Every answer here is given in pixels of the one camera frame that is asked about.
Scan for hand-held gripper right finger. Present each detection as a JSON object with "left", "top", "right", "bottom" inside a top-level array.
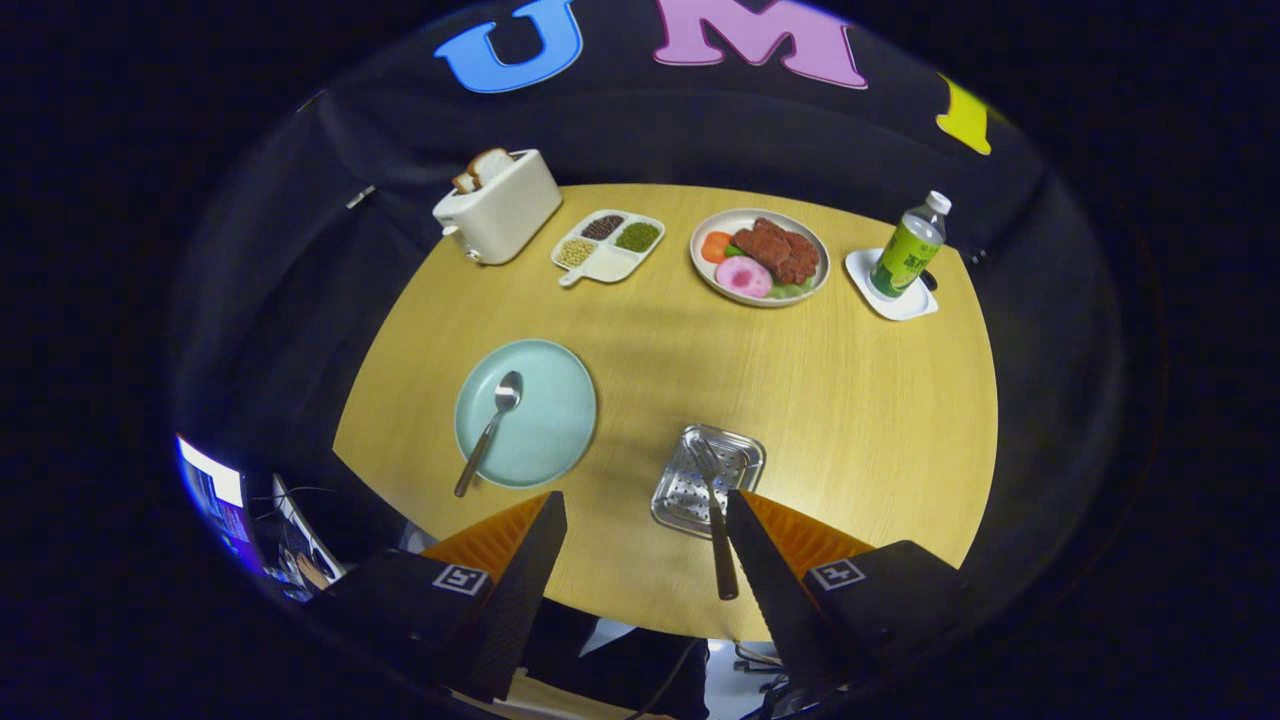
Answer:
[{"left": 725, "top": 489, "right": 976, "bottom": 701}]

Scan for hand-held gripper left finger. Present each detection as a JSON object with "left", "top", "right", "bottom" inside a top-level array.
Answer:
[{"left": 310, "top": 490, "right": 568, "bottom": 704}]

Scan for fork with brown handle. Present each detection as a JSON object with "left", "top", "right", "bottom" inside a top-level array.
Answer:
[{"left": 690, "top": 437, "right": 740, "bottom": 602}]

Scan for metal spoon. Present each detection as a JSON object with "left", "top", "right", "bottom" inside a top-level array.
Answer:
[{"left": 454, "top": 370, "right": 524, "bottom": 499}]

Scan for perforated metal basket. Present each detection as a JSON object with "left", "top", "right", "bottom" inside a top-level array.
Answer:
[{"left": 651, "top": 424, "right": 766, "bottom": 541}]

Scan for light green plate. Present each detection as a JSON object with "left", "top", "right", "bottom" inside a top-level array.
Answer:
[{"left": 455, "top": 339, "right": 598, "bottom": 490}]

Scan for open laptop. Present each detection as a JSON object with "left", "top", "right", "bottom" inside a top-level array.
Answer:
[{"left": 270, "top": 475, "right": 346, "bottom": 581}]

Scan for pink ham slice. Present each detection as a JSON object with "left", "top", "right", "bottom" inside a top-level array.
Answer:
[{"left": 714, "top": 255, "right": 774, "bottom": 299}]

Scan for white square coaster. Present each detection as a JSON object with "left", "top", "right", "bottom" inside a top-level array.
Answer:
[{"left": 845, "top": 247, "right": 940, "bottom": 322}]

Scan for white food plate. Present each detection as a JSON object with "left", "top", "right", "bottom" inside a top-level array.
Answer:
[{"left": 689, "top": 208, "right": 831, "bottom": 307}]

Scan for lit computer monitor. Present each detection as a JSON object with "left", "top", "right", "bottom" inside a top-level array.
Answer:
[{"left": 177, "top": 435, "right": 266, "bottom": 576}]

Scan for brown meat slices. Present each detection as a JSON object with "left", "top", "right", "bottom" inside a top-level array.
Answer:
[{"left": 732, "top": 218, "right": 821, "bottom": 285}]

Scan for white divided bean tray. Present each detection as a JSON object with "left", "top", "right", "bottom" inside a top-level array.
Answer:
[{"left": 551, "top": 208, "right": 666, "bottom": 289}]

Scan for green label drink bottle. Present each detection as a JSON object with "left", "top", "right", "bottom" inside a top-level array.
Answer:
[{"left": 868, "top": 190, "right": 953, "bottom": 301}]

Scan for white toaster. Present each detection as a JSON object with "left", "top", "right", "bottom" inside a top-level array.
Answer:
[{"left": 432, "top": 149, "right": 563, "bottom": 266}]

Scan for black cable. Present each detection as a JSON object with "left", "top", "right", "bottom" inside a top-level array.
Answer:
[{"left": 625, "top": 640, "right": 701, "bottom": 720}]

